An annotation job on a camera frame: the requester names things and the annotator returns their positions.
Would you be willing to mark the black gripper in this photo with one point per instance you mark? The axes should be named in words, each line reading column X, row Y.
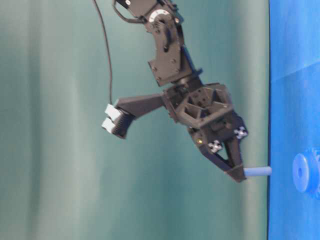
column 212, row 122

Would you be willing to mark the blue cylindrical shaft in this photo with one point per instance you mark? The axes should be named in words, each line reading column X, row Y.
column 257, row 171

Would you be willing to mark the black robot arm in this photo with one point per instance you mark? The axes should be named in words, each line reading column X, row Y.
column 172, row 64

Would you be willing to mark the small blue plastic gear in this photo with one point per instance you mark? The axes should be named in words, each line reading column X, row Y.
column 306, row 172

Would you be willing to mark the blue table mat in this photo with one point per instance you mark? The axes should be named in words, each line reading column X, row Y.
column 294, row 115

